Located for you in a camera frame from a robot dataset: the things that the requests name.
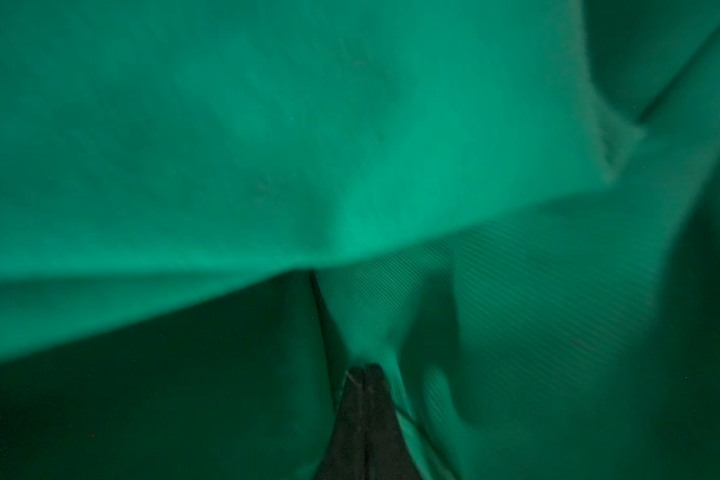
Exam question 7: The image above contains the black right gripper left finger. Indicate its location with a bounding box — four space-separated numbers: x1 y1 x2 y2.
313 367 368 480

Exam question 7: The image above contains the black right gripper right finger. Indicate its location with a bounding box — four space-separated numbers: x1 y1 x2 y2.
365 364 423 480

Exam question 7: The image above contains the green tank top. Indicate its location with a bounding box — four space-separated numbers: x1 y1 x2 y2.
0 1 720 479

